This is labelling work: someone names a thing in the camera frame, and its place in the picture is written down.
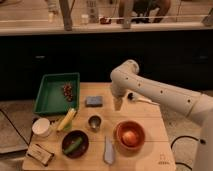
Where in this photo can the orange fruit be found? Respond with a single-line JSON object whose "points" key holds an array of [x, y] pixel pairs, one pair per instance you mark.
{"points": [[129, 138]]}

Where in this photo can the wooden table leg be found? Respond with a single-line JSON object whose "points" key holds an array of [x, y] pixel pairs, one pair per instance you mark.
{"points": [[128, 7], [65, 11]]}

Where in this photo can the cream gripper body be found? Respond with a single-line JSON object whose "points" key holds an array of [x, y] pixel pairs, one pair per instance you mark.
{"points": [[117, 103]]}

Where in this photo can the dark brown bowl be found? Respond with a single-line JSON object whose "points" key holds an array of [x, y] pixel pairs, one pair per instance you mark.
{"points": [[70, 138]]}

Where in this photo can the wooden table leg right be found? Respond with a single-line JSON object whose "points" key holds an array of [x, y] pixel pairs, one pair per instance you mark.
{"points": [[128, 7]]}

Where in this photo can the small white bottle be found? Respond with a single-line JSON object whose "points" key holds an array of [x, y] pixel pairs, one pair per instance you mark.
{"points": [[84, 19]]}

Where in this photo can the bunch of red grapes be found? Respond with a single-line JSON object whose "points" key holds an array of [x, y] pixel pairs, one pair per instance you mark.
{"points": [[67, 91]]}

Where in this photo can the blue sponge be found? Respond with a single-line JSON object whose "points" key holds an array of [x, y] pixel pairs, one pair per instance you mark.
{"points": [[94, 101]]}

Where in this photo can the yellow corn cob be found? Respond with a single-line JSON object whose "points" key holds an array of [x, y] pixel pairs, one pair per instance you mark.
{"points": [[69, 116]]}

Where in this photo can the wooden table leg left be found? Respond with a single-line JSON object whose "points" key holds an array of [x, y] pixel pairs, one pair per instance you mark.
{"points": [[65, 11]]}

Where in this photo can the small metal cup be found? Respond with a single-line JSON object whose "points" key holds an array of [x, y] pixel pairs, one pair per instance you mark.
{"points": [[94, 123]]}

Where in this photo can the black head dish brush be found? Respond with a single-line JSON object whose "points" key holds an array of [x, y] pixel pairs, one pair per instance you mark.
{"points": [[135, 98]]}

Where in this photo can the green cucumber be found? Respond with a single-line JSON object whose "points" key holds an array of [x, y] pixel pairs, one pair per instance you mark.
{"points": [[73, 146]]}

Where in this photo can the green plastic tray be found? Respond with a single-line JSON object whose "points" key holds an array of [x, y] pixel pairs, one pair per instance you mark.
{"points": [[50, 98]]}

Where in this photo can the white ceramic cup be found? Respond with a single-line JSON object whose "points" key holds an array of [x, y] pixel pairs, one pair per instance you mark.
{"points": [[41, 127]]}

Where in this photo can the red object on floor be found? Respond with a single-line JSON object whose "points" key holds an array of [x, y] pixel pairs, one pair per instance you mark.
{"points": [[105, 20]]}

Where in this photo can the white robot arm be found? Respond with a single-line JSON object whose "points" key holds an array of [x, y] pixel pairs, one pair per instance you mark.
{"points": [[198, 107]]}

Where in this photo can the orange bowl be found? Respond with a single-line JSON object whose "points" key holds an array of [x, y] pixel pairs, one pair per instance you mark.
{"points": [[129, 126]]}

